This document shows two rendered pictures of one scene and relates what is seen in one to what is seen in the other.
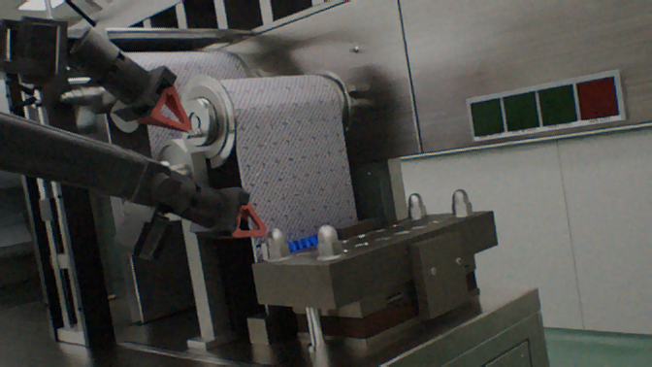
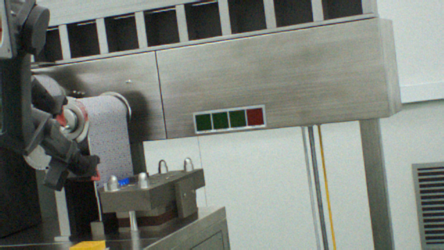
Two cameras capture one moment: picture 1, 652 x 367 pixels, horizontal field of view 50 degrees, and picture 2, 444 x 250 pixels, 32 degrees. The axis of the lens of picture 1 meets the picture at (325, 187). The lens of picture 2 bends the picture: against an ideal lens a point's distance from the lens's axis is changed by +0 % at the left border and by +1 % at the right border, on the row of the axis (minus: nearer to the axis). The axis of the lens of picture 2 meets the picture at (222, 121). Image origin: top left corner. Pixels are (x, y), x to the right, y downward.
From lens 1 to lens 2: 136 cm
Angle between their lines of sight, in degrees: 23
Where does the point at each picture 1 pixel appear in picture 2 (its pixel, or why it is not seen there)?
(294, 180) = (109, 152)
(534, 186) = (179, 161)
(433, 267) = (184, 193)
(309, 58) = (96, 82)
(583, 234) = (215, 196)
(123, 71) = (47, 98)
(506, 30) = (214, 82)
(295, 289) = (127, 203)
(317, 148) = (117, 135)
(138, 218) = (57, 169)
